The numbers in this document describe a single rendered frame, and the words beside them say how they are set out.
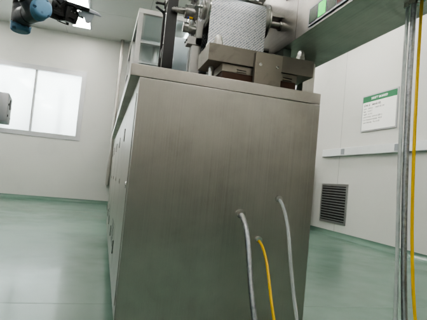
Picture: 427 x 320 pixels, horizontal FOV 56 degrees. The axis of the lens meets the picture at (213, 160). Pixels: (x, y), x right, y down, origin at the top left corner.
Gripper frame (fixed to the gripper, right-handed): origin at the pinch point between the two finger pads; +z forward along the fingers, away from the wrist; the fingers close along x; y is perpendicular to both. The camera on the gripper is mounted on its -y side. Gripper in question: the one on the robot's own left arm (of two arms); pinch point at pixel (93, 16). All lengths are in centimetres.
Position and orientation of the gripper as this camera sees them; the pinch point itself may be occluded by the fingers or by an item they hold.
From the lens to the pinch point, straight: 197.4
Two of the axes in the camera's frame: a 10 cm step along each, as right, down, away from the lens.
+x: 7.3, 1.7, -6.6
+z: 6.5, 1.0, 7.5
